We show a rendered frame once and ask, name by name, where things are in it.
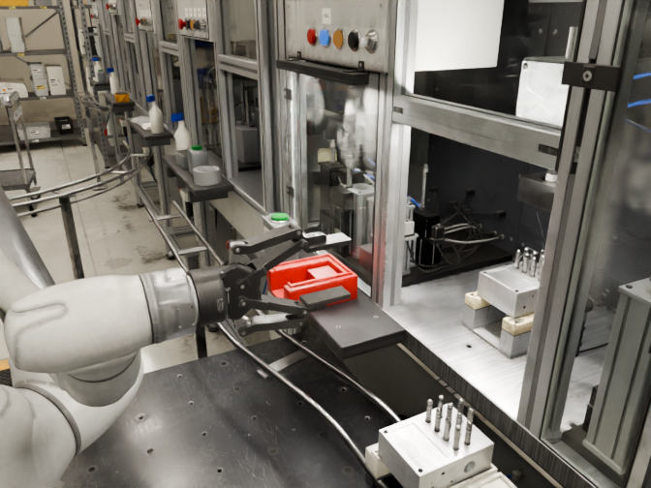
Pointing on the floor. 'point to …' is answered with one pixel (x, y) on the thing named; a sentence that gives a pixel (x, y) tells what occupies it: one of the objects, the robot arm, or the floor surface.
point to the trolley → (11, 179)
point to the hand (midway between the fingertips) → (330, 269)
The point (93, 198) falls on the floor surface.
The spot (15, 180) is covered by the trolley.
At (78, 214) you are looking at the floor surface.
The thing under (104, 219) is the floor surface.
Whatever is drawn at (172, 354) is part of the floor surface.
